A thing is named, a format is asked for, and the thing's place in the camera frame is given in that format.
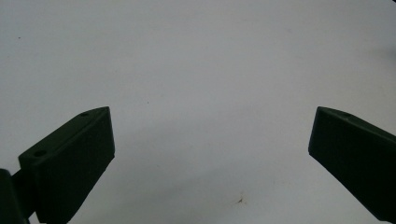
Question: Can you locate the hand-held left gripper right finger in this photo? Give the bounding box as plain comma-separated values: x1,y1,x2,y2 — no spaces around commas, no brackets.
307,105,396,224

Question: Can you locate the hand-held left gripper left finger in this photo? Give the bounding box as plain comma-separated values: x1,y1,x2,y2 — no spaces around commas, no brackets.
11,105,116,224

